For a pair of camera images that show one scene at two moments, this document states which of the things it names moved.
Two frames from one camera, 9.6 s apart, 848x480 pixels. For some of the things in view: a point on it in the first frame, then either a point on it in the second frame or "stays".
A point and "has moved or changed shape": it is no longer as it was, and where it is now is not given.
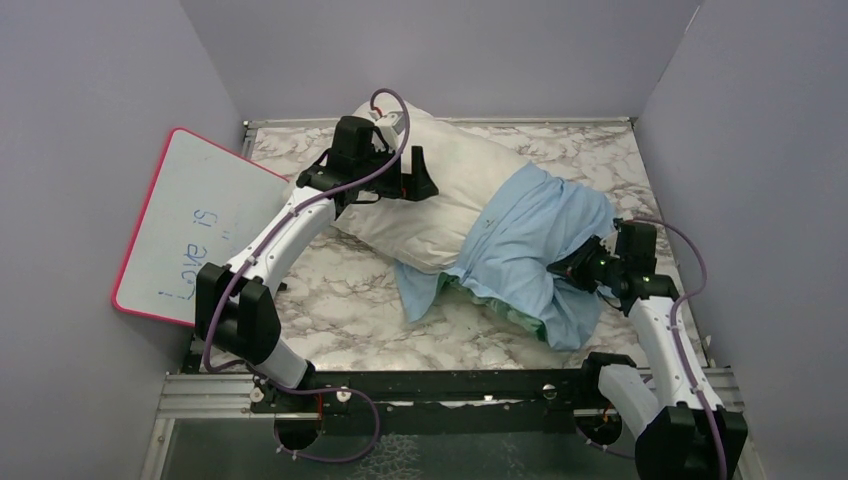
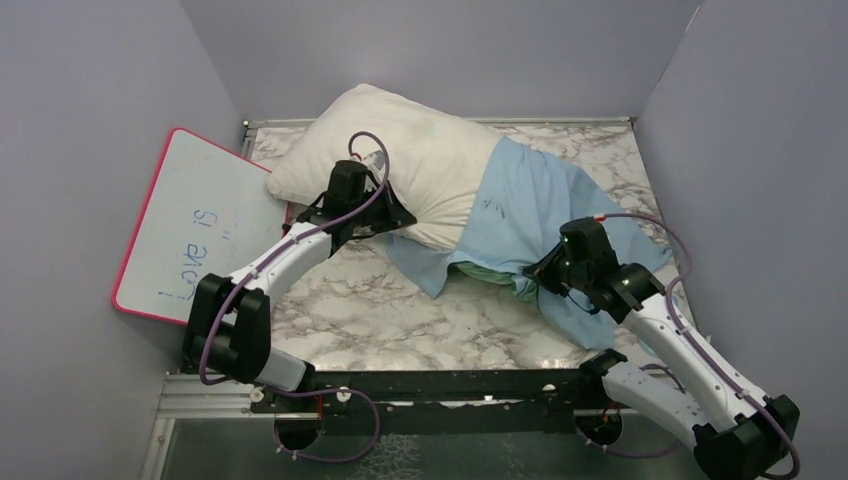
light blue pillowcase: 533,222 has moved or changed shape
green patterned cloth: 528,321 → 525,288
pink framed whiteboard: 201,204 stays
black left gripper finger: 419,184 → 395,216
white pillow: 427,233 has moved or changed shape
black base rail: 552,401 stays
